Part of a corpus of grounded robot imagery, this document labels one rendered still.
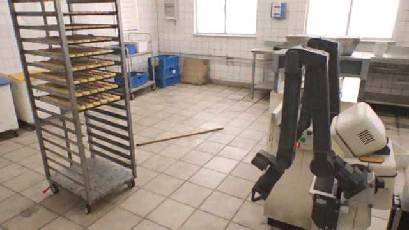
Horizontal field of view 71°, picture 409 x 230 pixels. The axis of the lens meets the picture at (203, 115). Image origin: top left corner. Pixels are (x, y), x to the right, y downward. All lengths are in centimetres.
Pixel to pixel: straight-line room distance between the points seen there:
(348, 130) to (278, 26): 473
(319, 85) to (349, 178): 33
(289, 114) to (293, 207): 122
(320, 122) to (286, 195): 117
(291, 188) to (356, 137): 100
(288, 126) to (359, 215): 52
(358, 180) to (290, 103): 33
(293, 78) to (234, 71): 521
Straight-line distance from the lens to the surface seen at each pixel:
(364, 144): 120
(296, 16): 571
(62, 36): 205
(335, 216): 133
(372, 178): 110
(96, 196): 250
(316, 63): 98
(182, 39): 674
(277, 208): 223
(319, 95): 101
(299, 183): 207
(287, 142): 108
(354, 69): 257
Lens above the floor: 151
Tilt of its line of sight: 20 degrees down
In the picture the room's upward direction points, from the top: straight up
